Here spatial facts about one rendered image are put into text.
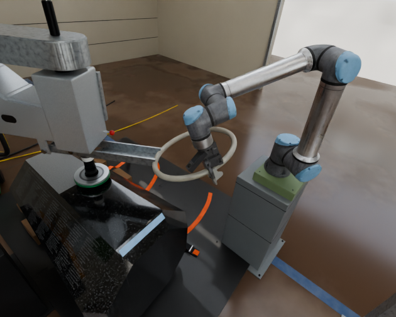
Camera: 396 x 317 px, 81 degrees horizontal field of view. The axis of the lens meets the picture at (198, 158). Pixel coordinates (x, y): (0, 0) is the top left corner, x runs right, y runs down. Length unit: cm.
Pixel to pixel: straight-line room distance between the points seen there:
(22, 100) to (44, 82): 22
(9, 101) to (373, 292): 290
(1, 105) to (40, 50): 45
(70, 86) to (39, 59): 15
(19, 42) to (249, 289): 214
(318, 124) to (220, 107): 57
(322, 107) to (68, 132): 128
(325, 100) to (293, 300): 160
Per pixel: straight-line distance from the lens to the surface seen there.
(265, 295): 223
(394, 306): 193
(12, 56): 136
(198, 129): 95
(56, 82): 128
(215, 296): 211
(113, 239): 137
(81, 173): 170
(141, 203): 150
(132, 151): 148
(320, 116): 131
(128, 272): 139
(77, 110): 129
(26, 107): 148
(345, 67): 120
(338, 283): 255
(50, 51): 123
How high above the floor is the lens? 195
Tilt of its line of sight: 37 degrees down
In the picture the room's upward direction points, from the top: 6 degrees clockwise
